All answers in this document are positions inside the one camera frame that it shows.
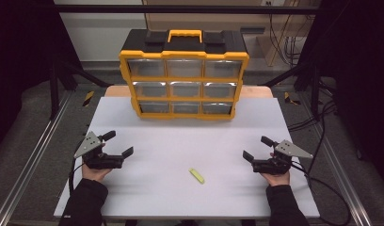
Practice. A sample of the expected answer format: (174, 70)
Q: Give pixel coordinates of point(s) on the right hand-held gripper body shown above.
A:
(271, 165)

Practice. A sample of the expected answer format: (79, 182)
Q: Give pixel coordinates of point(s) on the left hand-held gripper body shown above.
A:
(100, 160)

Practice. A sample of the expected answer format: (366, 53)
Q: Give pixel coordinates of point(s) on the small yellow-green stick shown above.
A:
(196, 176)

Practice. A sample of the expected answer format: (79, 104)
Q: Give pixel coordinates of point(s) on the clear plastic pull-out drawer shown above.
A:
(150, 90)

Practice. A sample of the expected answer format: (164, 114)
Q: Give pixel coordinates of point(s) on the yellow black drawer organizer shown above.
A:
(184, 44)

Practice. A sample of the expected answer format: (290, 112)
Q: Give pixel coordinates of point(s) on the person's right hand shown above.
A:
(278, 179)

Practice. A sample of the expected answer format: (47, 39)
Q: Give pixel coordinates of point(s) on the person's left hand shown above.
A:
(94, 174)

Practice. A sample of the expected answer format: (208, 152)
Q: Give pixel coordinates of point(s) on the yellow black hazard tape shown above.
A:
(288, 98)
(88, 98)

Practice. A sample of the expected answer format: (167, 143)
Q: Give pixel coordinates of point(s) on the white table cover sheet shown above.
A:
(180, 141)

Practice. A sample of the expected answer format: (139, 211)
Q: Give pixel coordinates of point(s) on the black metal stand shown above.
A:
(315, 91)
(54, 91)

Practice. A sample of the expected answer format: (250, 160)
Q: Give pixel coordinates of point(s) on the set of clear organizer bins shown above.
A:
(184, 67)

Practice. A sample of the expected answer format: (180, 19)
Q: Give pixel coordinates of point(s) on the dark curtain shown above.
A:
(359, 62)
(20, 47)

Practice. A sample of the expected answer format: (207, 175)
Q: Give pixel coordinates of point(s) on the aluminium floor rail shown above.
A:
(334, 157)
(33, 150)

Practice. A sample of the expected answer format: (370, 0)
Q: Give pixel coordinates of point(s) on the black horizontal frame bar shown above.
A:
(180, 8)

